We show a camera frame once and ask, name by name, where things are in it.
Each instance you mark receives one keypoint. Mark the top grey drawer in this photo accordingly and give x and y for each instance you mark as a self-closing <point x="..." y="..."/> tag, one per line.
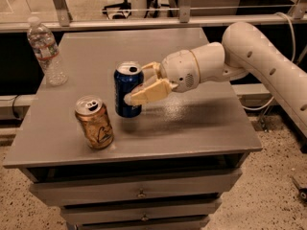
<point x="135" y="187"/>

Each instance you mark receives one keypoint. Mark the black caster wheel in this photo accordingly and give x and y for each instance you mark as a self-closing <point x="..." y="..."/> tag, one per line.
<point x="300" y="184"/>

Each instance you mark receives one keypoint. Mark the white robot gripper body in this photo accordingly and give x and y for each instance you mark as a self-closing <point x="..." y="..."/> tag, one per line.
<point x="178" y="68"/>

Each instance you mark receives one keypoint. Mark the middle grey drawer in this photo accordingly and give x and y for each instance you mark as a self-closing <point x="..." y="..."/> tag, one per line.
<point x="142" y="211"/>

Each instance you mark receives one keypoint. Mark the bottom grey drawer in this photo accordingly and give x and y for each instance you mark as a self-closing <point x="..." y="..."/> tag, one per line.
<point x="181" y="223"/>

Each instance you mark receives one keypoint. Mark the clear plastic water bottle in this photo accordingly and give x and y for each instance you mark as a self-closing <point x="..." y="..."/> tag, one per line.
<point x="46" y="51"/>

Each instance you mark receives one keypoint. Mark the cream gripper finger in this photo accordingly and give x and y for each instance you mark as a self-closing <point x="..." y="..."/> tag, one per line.
<point x="150" y="91"/>
<point x="151" y="72"/>

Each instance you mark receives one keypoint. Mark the blue pepsi can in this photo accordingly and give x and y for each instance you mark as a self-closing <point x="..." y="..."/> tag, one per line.
<point x="127" y="76"/>

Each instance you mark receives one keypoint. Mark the orange soda can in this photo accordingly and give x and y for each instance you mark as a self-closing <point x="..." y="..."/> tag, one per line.
<point x="92" y="115"/>

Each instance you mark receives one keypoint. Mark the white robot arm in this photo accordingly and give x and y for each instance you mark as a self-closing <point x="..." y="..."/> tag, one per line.
<point x="243" y="50"/>

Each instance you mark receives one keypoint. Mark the grey drawer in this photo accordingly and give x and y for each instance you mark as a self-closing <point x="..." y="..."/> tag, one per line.
<point x="135" y="187"/>
<point x="142" y="211"/>
<point x="181" y="223"/>

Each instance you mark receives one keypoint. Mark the black office chair base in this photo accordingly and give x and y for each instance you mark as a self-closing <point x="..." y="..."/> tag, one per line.
<point x="120" y="4"/>

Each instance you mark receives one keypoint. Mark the metal railing with glass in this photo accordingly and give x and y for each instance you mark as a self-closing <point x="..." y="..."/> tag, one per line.
<point x="85" y="15"/>

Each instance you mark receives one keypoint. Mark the grey drawer cabinet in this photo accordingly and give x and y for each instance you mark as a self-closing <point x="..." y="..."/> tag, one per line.
<point x="204" y="129"/>

